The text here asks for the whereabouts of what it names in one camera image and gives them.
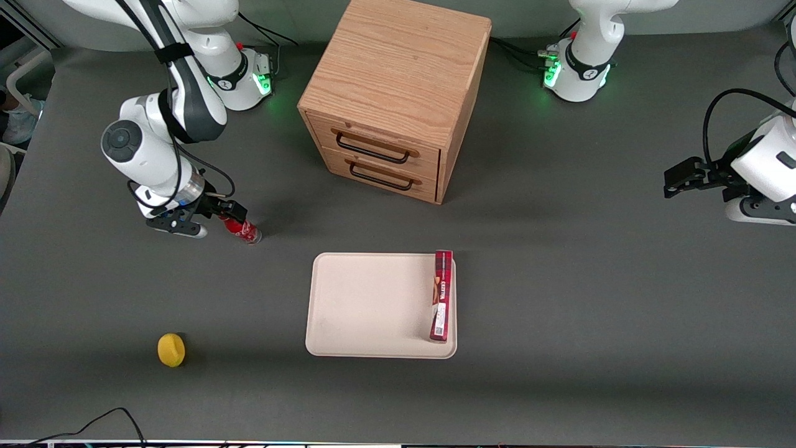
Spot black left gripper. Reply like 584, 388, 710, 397
663, 133, 758, 201

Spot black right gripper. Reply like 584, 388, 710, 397
195, 189, 250, 225

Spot red coke bottle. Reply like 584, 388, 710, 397
220, 215, 263, 245

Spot beige rectangular tray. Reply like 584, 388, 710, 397
304, 251, 458, 360

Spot yellow lemon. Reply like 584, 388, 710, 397
157, 332, 187, 368

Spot wooden oak drawer cabinet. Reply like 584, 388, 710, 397
297, 0, 493, 205

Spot red snack box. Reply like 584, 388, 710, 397
428, 250, 454, 343

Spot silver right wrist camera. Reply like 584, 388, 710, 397
145, 210, 209, 240

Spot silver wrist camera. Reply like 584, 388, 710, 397
723, 195, 796, 226
145, 210, 209, 240

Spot black left wrist camera cable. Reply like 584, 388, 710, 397
702, 88, 796, 164

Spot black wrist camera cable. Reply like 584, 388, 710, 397
117, 0, 236, 211
702, 88, 796, 164

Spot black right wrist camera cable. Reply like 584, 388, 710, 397
117, 0, 236, 211

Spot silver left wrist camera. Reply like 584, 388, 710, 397
723, 195, 796, 226

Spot black hanging cable loop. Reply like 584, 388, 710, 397
773, 12, 796, 99

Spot wooden drawer with black handle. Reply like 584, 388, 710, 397
322, 147, 440, 204
306, 112, 443, 182

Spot black velcro strap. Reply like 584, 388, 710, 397
154, 42, 195, 65

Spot black right arm base cable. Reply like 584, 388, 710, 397
238, 11, 300, 48

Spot black left arm base cables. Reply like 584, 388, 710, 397
490, 17, 583, 74

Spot thin black floor cable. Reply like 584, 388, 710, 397
28, 407, 147, 448

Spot white tubular chair frame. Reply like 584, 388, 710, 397
5, 47, 55, 101

